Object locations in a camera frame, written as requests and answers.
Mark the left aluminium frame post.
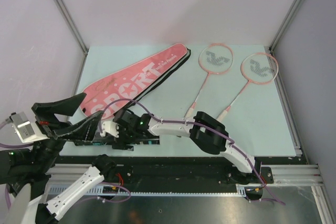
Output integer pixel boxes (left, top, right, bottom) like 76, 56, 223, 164
53, 0, 88, 56

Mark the pink badminton racket right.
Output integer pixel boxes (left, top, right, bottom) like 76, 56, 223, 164
216, 52, 279, 122

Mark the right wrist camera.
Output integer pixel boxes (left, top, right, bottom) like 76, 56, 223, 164
100, 121, 119, 137

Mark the right aluminium frame post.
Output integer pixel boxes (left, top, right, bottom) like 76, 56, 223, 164
268, 0, 305, 54

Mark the black shuttlecock tube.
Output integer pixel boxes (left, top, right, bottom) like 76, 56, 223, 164
74, 133, 160, 146

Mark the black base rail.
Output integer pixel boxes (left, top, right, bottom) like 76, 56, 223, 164
49, 155, 274, 196

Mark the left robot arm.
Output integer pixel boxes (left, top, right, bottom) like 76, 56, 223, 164
1, 93, 116, 223

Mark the pink racket bag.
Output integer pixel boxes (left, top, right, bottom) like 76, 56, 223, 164
80, 43, 191, 120

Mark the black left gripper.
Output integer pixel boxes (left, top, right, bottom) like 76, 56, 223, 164
33, 91, 105, 172

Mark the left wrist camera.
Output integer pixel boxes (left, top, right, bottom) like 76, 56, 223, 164
10, 112, 46, 144

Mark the pink badminton racket left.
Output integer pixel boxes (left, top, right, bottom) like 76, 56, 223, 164
184, 43, 234, 118

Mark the aluminium frame post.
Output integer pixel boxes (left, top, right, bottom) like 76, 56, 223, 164
53, 0, 88, 56
268, 0, 305, 54

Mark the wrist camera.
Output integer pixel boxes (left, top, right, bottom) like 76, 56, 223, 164
10, 112, 46, 144
100, 121, 119, 137

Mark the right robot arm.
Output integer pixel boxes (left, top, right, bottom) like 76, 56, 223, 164
98, 109, 265, 185

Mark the pink badminton racket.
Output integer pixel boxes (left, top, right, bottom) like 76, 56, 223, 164
184, 43, 234, 118
216, 52, 279, 122

